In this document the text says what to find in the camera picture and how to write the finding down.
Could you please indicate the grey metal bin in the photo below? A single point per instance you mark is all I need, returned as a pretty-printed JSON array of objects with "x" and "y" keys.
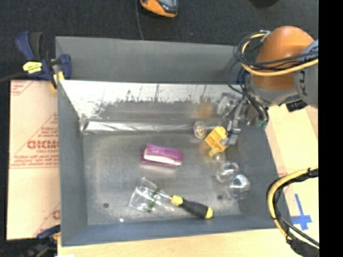
[{"x": 120, "y": 154}]

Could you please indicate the brown cardboard board, red print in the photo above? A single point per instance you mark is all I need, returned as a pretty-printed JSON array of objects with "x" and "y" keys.
[{"x": 32, "y": 159}]

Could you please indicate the clear glass cup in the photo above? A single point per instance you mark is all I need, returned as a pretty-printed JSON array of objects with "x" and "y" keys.
[
  {"x": 239, "y": 187},
  {"x": 227, "y": 171}
]

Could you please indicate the yellow toy block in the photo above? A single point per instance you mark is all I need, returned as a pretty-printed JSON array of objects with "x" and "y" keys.
[{"x": 215, "y": 139}]

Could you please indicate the purple and white stapler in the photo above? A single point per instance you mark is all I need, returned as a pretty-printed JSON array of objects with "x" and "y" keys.
[{"x": 163, "y": 154}]

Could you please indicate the small clear glass ball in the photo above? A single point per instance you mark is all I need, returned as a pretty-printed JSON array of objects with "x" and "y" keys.
[{"x": 200, "y": 129}]

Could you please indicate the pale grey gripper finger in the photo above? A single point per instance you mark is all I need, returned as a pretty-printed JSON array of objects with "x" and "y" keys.
[
  {"x": 230, "y": 128},
  {"x": 235, "y": 136}
]

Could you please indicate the clear glass bulb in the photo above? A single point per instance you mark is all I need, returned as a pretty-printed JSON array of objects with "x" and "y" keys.
[{"x": 218, "y": 158}]

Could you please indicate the clear plastic cup, green print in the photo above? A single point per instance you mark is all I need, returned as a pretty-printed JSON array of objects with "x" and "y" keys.
[{"x": 143, "y": 197}]

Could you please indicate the black and yellow screwdriver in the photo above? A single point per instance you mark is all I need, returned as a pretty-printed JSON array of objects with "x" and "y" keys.
[{"x": 193, "y": 207}]

